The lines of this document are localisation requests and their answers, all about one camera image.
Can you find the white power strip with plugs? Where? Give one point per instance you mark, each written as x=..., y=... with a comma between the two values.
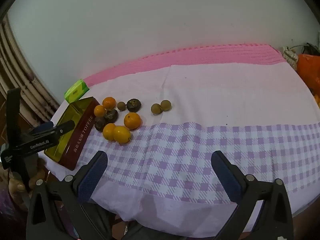
x=290, y=55

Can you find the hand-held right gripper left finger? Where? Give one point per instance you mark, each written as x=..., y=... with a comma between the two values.
x=92, y=177

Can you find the striped beige curtain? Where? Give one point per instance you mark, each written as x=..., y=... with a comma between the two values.
x=20, y=67

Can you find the green tissue pack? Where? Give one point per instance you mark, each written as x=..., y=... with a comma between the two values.
x=76, y=91

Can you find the orange plastic bag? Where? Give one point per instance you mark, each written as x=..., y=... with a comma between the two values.
x=310, y=67

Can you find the dark brown mangosteen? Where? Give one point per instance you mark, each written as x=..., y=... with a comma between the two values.
x=100, y=124
x=110, y=115
x=133, y=105

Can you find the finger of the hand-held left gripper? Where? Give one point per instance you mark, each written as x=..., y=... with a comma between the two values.
x=65, y=126
x=42, y=128

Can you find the person's left hand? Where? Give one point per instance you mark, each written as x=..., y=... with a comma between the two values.
x=17, y=186

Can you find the small orange tangerine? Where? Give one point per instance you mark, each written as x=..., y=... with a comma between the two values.
x=99, y=110
x=108, y=131
x=109, y=103
x=132, y=120

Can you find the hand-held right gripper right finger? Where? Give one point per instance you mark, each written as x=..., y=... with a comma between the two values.
x=227, y=177

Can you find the dark red tin box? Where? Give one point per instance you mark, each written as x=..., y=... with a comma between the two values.
x=82, y=135

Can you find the brown longan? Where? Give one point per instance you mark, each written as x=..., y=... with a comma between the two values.
x=121, y=105
x=155, y=109
x=165, y=104

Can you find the pink mat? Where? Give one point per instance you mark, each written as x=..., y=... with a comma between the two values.
x=200, y=53

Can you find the oval orange citrus fruit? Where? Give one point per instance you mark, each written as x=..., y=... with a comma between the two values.
x=122, y=134

